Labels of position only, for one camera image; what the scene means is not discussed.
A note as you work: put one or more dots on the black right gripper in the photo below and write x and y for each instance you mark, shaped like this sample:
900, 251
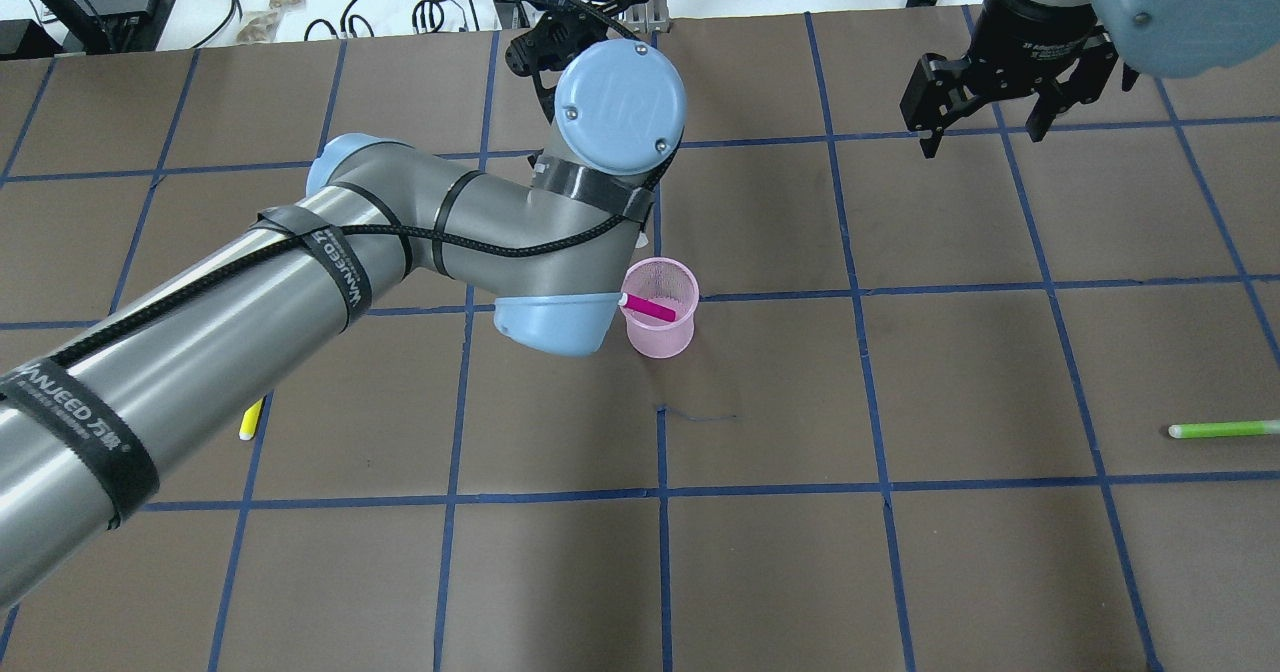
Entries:
1033, 35

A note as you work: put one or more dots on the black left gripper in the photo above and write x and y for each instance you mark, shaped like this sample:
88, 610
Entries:
541, 49

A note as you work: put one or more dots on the pink highlighter pen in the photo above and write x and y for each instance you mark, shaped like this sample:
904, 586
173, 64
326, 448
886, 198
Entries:
648, 308

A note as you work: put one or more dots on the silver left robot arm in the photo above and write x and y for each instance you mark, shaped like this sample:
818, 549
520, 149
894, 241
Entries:
92, 429

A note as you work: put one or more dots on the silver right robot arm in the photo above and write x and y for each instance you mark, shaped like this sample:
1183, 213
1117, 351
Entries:
1173, 39

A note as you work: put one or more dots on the pink mesh cup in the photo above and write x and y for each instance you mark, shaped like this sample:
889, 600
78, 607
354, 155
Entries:
667, 282

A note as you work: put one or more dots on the green highlighter pen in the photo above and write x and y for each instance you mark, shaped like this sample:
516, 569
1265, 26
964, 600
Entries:
1223, 430

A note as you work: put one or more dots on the yellow highlighter pen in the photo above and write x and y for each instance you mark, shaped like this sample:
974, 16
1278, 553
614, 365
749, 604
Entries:
251, 421

